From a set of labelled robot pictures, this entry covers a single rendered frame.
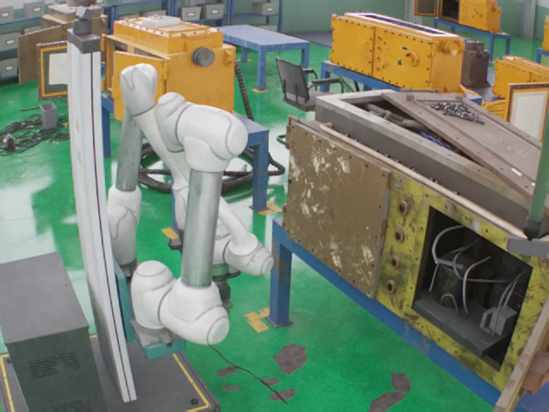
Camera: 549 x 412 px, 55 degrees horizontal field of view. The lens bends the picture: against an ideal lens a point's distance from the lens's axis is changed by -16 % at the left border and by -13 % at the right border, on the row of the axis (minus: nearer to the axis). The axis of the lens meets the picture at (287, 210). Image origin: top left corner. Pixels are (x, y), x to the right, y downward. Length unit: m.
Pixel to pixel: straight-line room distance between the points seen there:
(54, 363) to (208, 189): 0.87
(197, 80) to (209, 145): 2.68
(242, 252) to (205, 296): 0.26
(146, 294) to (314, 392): 1.25
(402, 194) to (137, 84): 1.07
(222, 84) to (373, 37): 2.21
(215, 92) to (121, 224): 2.23
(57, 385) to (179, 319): 0.59
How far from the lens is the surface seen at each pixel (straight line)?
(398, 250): 2.33
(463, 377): 2.32
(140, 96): 2.25
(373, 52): 6.23
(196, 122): 1.73
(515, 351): 2.05
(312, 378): 3.07
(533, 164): 2.22
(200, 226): 1.81
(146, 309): 2.04
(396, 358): 3.25
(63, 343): 2.08
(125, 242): 2.44
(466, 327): 2.26
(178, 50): 4.31
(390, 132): 2.35
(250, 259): 2.07
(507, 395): 1.29
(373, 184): 2.32
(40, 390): 2.20
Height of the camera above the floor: 2.06
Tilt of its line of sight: 26 degrees down
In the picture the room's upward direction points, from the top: 3 degrees clockwise
